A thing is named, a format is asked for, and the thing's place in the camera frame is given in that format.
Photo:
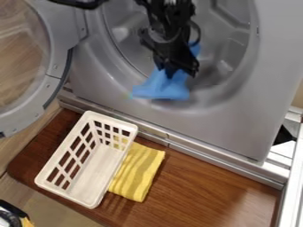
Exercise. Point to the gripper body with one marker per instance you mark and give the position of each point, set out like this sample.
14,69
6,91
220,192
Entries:
174,56

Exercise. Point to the blue cloth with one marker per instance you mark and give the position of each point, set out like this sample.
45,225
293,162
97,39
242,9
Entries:
162,86

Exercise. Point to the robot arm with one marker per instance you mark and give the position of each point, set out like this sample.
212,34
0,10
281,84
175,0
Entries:
170,14

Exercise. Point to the washing machine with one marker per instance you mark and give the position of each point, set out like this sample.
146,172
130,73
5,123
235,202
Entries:
221,97

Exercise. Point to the yellow cloth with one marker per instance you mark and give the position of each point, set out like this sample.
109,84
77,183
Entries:
136,171

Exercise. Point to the white basket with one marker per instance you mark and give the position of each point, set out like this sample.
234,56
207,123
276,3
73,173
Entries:
87,159

